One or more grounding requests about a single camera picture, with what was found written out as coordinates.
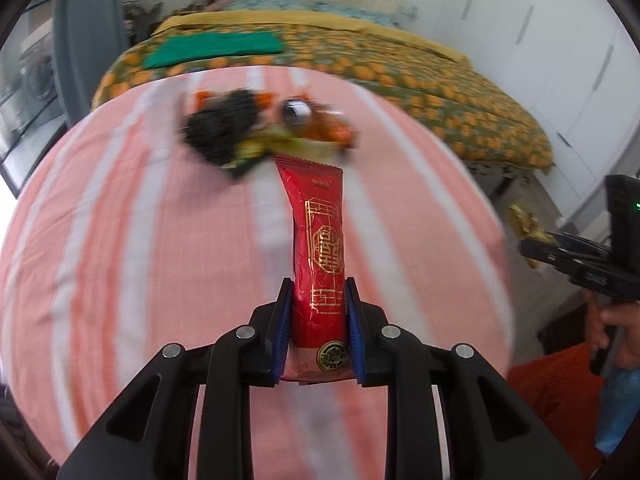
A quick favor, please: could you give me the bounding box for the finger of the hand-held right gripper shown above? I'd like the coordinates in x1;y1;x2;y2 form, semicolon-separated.
544;232;609;258
519;240;609;274

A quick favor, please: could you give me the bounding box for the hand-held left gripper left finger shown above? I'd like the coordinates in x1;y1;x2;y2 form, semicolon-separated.
56;277;296;480

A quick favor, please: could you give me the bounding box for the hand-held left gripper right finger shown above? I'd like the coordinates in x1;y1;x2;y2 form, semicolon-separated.
344;277;583;480

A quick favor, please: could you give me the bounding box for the gold foil wrapper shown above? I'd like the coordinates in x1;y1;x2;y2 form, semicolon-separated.
507;202;549;244

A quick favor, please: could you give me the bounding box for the red gold printed packet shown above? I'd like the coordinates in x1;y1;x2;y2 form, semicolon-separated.
275;156;358;383

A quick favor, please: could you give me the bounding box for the green wrapper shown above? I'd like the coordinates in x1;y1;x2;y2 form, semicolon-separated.
225;130;301;182

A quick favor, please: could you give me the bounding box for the black mesh ball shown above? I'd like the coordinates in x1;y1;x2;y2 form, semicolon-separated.
180;89;262;167

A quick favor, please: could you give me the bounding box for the person's right hand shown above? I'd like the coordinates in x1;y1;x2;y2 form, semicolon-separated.
585;292;640;370

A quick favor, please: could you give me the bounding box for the leaf print bed sheet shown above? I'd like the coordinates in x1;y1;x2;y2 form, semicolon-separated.
465;160;537;182

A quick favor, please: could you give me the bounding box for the round table, striped cloth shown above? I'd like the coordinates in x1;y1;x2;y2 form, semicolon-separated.
0;65;516;466

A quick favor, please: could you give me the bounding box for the white wardrobe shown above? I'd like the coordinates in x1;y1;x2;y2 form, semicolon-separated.
400;0;640;241

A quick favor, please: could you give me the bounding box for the green orange floral quilt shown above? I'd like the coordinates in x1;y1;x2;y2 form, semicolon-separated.
92;25;553;176

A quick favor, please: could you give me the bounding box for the green folded cloth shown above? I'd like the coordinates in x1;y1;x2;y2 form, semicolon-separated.
145;34;285;70

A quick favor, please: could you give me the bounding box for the blue patterned pillow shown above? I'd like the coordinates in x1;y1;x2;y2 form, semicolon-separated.
350;2;420;27
225;0;321;13

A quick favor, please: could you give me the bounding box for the yellow blanket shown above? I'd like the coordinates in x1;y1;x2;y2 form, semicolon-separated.
150;10;471;63

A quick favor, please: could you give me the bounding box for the glass sliding door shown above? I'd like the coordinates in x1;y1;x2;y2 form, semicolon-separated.
0;0;71;196

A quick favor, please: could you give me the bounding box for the blue grey curtain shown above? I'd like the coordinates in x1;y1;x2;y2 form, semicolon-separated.
52;0;133;121

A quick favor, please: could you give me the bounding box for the grey washing machine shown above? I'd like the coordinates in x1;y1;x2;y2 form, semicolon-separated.
20;45;57;102

